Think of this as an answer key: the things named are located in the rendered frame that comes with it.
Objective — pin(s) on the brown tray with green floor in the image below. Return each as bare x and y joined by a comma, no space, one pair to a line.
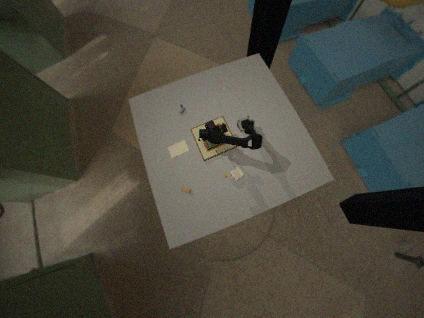
210,145

